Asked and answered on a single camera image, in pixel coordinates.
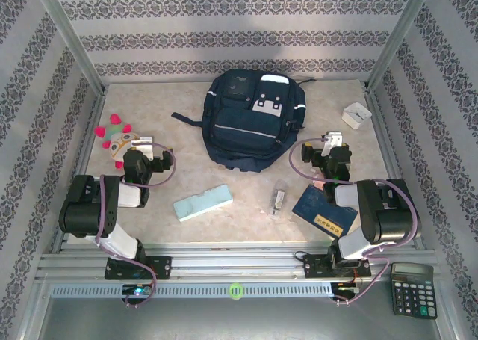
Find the blue hardcover book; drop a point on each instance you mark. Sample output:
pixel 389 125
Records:
pixel 321 211

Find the clear plastic stationery packet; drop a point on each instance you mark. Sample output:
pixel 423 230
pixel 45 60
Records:
pixel 278 200

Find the light blue pencil case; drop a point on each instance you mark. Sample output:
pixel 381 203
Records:
pixel 201 203

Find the navy blue backpack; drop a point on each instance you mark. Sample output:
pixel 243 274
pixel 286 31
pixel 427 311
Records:
pixel 242 130

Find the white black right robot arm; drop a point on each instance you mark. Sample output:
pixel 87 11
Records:
pixel 392 220

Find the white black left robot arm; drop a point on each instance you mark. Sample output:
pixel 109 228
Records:
pixel 86 213

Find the white pink plush toy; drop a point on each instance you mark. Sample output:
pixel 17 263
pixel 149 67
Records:
pixel 119 147

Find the white square desk clock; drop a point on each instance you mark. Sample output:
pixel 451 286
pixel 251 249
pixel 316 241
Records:
pixel 356 115

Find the black desk calculator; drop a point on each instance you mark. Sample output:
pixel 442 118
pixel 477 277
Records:
pixel 412 295

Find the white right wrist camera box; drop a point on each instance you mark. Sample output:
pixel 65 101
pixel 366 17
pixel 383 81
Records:
pixel 333 138

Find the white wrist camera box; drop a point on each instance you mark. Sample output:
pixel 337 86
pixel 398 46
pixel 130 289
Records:
pixel 333 138
pixel 143 142

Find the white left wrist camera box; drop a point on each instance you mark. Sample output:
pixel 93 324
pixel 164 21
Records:
pixel 143 142

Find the aluminium side rail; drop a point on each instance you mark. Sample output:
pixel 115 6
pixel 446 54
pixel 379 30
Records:
pixel 390 149
pixel 89 123

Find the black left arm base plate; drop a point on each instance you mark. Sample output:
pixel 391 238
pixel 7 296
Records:
pixel 160 267

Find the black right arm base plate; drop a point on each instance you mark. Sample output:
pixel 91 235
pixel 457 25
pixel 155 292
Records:
pixel 315 267

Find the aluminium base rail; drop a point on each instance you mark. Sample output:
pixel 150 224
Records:
pixel 239 269

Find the aluminium frame post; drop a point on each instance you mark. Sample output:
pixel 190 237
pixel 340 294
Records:
pixel 396 37
pixel 72 37

